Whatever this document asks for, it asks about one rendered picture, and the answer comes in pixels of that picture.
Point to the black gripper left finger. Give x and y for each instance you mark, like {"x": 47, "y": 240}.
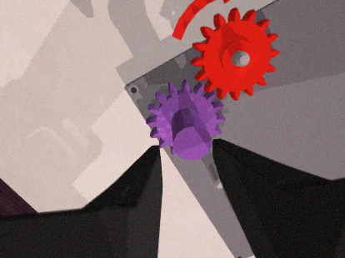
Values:
{"x": 121, "y": 222}

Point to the purple gear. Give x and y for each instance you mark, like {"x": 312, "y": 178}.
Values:
{"x": 186, "y": 120}

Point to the red curved arrow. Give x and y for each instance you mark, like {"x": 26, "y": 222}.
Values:
{"x": 187, "y": 16}

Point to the red gear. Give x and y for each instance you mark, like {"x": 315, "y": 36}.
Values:
{"x": 228, "y": 38}

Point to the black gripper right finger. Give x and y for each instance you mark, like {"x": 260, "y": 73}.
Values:
{"x": 284, "y": 212}

